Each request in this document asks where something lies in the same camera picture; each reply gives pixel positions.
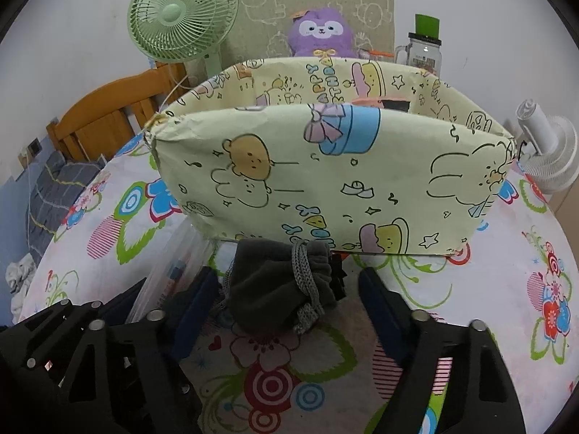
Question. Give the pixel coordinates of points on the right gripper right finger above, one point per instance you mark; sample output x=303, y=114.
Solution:
x=388, y=313

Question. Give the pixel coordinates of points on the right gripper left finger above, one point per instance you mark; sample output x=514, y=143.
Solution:
x=190, y=310

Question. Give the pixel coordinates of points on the grey knitted gloves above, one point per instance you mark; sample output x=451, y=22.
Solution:
x=275, y=288

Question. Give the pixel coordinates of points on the black plastic bag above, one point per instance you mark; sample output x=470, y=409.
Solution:
x=396, y=105

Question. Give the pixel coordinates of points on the pink packet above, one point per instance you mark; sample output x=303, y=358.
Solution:
x=371, y=101

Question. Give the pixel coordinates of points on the floral tablecloth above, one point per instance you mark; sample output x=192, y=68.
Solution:
x=517, y=274

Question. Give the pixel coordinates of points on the yellow cartoon storage box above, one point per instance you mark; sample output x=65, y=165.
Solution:
x=275, y=149

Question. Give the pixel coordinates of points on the grey plaid pillow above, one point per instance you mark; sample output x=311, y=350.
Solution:
x=57, y=187

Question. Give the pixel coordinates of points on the wooden bed headboard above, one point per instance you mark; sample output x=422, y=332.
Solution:
x=105, y=119

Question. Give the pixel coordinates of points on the white standing fan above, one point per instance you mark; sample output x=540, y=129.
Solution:
x=549, y=148

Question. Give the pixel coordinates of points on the cotton swab container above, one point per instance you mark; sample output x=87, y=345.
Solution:
x=370, y=54

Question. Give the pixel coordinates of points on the glass jar green lid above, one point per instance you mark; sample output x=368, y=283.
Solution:
x=423, y=49

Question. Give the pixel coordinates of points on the purple plush toy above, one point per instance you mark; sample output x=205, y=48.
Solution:
x=322, y=30

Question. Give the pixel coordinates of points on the green desk fan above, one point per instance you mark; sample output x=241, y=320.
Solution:
x=179, y=31

